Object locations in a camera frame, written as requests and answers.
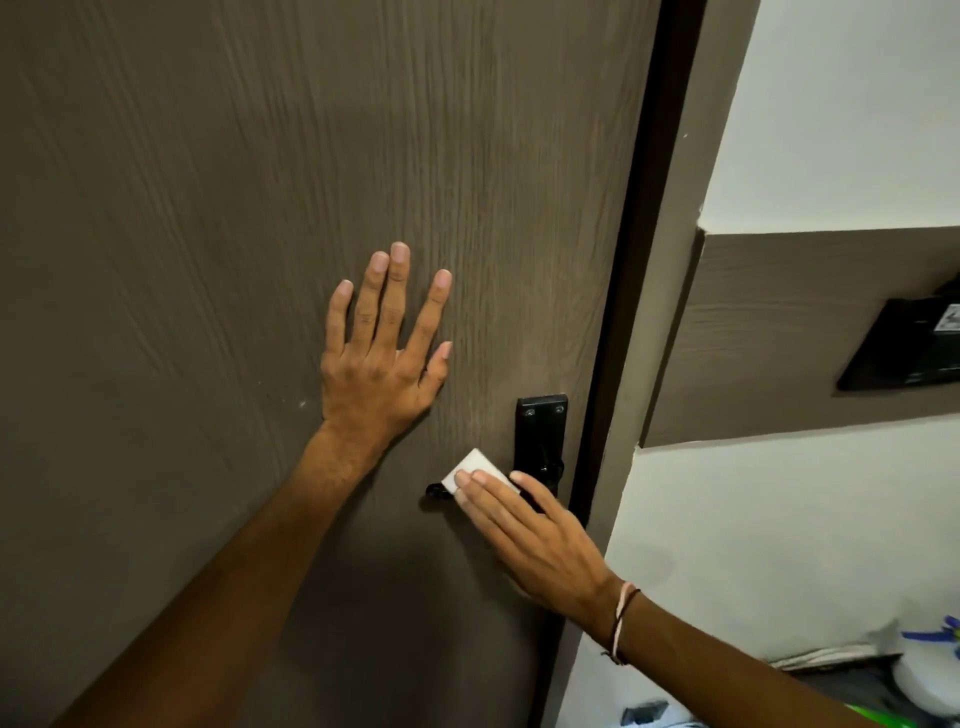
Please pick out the person's left hand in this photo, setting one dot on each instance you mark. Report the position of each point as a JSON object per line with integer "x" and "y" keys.
{"x": 371, "y": 379}

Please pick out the person's right hand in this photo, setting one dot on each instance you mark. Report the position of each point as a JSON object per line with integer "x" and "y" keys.
{"x": 544, "y": 551}

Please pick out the person's left middle finger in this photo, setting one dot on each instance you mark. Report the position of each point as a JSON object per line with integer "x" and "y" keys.
{"x": 394, "y": 296}

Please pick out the person's right little finger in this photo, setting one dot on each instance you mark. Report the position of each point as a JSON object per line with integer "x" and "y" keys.
{"x": 541, "y": 495}

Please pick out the person's left little finger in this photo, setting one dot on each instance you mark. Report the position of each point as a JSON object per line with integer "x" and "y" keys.
{"x": 337, "y": 319}

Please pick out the person's left thumb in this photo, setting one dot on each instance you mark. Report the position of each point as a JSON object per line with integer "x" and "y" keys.
{"x": 439, "y": 367}

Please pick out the white wiping cloth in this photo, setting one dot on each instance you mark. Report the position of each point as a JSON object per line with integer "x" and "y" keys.
{"x": 474, "y": 469}

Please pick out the person's left forearm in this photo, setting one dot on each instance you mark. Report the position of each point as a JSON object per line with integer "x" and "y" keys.
{"x": 225, "y": 592}

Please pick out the person's right forearm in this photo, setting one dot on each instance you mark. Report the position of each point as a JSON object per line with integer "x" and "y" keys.
{"x": 712, "y": 671}

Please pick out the black door lock plate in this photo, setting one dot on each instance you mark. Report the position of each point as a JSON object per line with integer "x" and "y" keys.
{"x": 540, "y": 435}

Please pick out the brown wooden door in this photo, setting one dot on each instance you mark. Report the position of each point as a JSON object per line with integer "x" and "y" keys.
{"x": 225, "y": 187}

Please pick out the small dark grey object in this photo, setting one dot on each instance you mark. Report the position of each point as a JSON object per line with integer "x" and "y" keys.
{"x": 645, "y": 713}

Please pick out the white folded cloth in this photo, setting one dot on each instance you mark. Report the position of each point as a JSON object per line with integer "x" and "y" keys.
{"x": 832, "y": 657}

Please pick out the green plastic object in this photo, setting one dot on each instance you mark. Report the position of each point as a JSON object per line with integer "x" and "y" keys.
{"x": 885, "y": 718}

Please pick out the blue plastic object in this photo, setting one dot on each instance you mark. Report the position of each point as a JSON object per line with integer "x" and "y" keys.
{"x": 930, "y": 636}

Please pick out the white round container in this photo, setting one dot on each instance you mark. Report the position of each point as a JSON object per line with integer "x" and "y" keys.
{"x": 930, "y": 679}

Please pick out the white sticker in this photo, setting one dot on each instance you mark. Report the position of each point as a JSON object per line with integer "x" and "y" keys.
{"x": 949, "y": 318}

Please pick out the brown wooden wall panel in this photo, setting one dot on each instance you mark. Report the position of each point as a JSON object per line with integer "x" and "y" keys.
{"x": 772, "y": 330}

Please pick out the grey door frame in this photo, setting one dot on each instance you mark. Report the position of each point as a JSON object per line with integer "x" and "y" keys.
{"x": 675, "y": 187}

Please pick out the black switch panel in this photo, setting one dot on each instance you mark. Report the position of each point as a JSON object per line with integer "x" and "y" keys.
{"x": 896, "y": 352}

